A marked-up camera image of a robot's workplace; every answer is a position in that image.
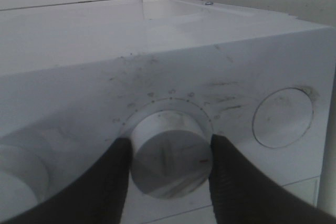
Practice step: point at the white microwave oven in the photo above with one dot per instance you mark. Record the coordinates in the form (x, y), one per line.
(75, 78)

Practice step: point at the white timer knob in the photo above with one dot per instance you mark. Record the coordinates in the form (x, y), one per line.
(171, 155)

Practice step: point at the upper white round knob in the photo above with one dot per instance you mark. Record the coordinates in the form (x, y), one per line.
(27, 167)

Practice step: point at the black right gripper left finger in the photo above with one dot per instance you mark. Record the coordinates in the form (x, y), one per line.
(97, 196)

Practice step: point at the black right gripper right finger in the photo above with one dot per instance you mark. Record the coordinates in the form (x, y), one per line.
(241, 193)

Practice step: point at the round white door button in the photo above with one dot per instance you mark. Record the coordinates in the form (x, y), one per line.
(282, 118)

